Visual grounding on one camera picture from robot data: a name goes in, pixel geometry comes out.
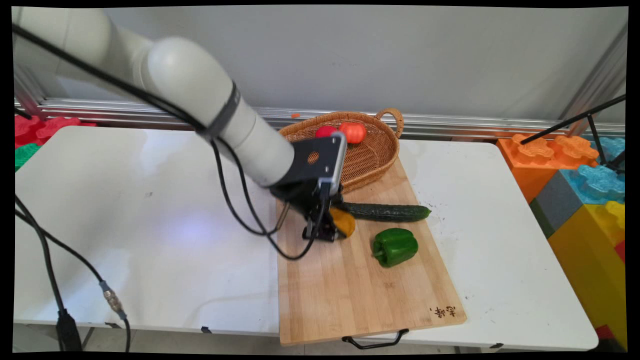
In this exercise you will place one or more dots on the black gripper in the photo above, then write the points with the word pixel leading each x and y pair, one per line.
pixel 307 197

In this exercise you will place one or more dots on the yellow-brown toy pepper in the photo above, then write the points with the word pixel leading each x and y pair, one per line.
pixel 346 223

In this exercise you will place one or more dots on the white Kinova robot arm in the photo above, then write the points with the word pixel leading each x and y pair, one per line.
pixel 190 80

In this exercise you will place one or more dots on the wooden cutting board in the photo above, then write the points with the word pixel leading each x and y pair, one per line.
pixel 340 290

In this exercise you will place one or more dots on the dark green cucumber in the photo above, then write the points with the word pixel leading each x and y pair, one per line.
pixel 387 212

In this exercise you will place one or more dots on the green bell pepper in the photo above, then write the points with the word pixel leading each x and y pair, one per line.
pixel 395 247

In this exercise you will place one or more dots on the woven wicker basket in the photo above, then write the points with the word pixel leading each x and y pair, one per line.
pixel 370 155

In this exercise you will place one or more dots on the red toy pepper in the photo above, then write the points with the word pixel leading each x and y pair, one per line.
pixel 325 131

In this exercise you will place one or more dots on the orange-red toy tomato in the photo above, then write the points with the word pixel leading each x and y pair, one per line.
pixel 354 133

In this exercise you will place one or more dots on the orange giant building block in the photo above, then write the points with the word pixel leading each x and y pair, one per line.
pixel 537 162

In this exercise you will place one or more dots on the grey giant building block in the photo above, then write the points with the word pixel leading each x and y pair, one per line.
pixel 555 202

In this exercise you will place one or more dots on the black tripod stand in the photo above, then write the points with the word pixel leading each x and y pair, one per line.
pixel 570 121

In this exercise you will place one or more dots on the yellow giant building block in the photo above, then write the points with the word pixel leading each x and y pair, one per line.
pixel 590 265

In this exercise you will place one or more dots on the blue giant building block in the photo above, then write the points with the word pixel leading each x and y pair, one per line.
pixel 600 182

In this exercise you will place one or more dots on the red giant building block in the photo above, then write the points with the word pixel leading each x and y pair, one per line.
pixel 42 129

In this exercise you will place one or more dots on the green giant building block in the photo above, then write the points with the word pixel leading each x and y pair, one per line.
pixel 24 155

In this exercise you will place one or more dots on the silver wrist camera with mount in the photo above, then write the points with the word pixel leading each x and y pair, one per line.
pixel 300 170

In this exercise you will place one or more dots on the black table edge bracket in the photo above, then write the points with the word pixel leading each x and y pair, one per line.
pixel 496 345
pixel 113 325
pixel 206 330

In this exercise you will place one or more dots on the aluminium frame rail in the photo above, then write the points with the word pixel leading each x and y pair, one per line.
pixel 450 125

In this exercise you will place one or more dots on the aluminium frame post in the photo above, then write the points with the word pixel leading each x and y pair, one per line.
pixel 27 97

